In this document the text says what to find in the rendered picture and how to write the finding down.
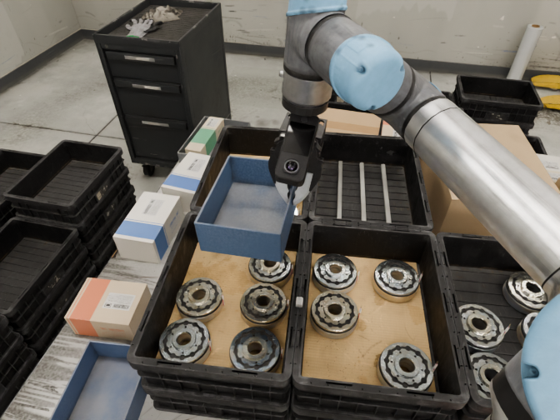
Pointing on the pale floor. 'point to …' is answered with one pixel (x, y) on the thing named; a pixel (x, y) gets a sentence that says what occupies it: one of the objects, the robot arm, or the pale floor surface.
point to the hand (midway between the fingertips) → (291, 201)
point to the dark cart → (165, 77)
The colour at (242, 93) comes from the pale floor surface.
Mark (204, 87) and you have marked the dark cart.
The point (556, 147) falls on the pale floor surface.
